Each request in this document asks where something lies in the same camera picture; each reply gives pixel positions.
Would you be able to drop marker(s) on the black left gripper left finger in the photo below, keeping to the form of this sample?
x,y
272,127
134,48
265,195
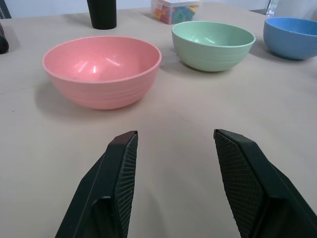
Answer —
x,y
104,188

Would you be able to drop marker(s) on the blue plastic bowl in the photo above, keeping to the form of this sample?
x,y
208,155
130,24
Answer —
x,y
289,37

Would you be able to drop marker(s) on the green plastic bowl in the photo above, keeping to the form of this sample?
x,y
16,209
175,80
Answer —
x,y
213,45

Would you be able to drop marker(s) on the pink plastic bowl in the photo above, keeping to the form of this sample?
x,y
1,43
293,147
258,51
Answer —
x,y
101,72

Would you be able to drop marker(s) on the black cup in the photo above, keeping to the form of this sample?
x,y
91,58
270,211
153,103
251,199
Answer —
x,y
102,13

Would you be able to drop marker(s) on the dark rounded object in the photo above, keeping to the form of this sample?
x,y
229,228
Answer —
x,y
3,41

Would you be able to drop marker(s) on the clear box of coloured blocks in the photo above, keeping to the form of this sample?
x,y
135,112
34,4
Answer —
x,y
174,11

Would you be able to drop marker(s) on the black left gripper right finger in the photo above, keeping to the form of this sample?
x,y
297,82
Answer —
x,y
252,188

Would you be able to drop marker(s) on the dark perforated panel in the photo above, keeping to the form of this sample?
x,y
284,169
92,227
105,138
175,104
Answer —
x,y
4,10

